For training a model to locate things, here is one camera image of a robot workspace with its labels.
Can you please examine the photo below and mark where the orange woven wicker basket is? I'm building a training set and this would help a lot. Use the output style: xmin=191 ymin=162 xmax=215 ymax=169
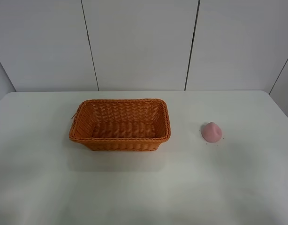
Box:
xmin=69 ymin=98 xmax=171 ymax=151

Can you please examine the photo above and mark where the pink peach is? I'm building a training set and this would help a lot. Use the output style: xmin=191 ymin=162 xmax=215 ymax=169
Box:
xmin=201 ymin=122 xmax=222 ymax=143

